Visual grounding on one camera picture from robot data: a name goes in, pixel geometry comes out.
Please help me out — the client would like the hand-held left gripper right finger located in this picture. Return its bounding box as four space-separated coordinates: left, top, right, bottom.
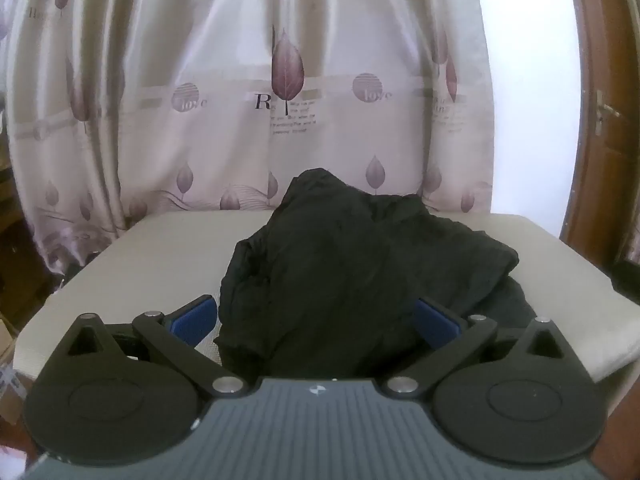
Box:
385 297 571 400

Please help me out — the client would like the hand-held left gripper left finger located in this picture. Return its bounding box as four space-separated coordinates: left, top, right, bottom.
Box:
66 294 247 400

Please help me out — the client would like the black garment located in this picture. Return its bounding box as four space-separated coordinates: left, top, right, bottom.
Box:
214 169 539 378

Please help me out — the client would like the leaf-print beige curtain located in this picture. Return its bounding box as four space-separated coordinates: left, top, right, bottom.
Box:
0 0 496 281

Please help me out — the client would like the wooden door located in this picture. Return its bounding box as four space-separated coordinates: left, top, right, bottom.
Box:
559 0 640 267

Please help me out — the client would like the metal door handle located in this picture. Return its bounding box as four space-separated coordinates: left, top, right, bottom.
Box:
595 90 622 136

